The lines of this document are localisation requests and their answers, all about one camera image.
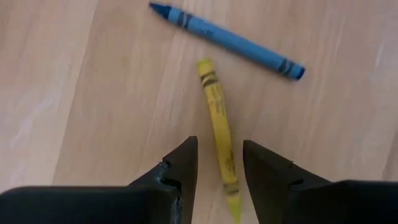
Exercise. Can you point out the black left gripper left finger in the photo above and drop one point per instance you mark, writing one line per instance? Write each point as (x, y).
(183, 161)

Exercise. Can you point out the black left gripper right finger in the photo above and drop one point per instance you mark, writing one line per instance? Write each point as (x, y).
(264, 174)

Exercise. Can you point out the yellow crayon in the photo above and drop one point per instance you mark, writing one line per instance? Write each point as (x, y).
(220, 124)

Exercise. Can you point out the blue crayon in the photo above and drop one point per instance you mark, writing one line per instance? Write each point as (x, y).
(230, 40)

